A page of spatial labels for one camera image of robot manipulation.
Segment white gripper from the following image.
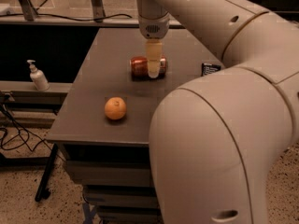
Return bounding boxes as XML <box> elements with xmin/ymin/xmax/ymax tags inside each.
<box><xmin>138</xmin><ymin>13</ymin><xmax>170</xmax><ymax>78</ymax></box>

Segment red coke can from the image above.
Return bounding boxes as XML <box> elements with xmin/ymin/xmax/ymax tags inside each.
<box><xmin>130</xmin><ymin>56</ymin><xmax>168</xmax><ymax>77</ymax></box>

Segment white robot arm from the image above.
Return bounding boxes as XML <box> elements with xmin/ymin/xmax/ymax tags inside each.
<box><xmin>138</xmin><ymin>0</ymin><xmax>299</xmax><ymax>224</ymax></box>

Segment dark blue snack packet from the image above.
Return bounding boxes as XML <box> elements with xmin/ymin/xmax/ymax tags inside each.
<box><xmin>202</xmin><ymin>63</ymin><xmax>221</xmax><ymax>77</ymax></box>

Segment orange fruit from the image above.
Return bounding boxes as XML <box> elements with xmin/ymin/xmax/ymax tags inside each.
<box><xmin>105</xmin><ymin>97</ymin><xmax>127</xmax><ymax>120</ymax></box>

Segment grey drawer cabinet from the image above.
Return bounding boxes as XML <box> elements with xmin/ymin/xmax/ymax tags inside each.
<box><xmin>47</xmin><ymin>28</ymin><xmax>217</xmax><ymax>224</ymax></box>

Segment white pump soap bottle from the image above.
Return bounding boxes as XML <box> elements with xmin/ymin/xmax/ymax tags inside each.
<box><xmin>27</xmin><ymin>60</ymin><xmax>50</xmax><ymax>91</ymax></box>

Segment black floor stand leg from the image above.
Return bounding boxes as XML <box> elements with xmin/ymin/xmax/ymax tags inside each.
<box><xmin>35</xmin><ymin>144</ymin><xmax>58</xmax><ymax>202</ymax></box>

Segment grey metal railing frame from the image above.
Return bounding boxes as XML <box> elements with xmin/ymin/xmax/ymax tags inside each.
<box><xmin>0</xmin><ymin>0</ymin><xmax>185</xmax><ymax>30</ymax></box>

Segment black cable on ledge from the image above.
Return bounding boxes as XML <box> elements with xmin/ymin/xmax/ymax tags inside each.
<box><xmin>0</xmin><ymin>12</ymin><xmax>134</xmax><ymax>22</ymax></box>

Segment black floor cables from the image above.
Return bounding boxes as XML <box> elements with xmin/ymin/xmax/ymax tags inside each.
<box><xmin>0</xmin><ymin>105</ymin><xmax>54</xmax><ymax>152</ymax></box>

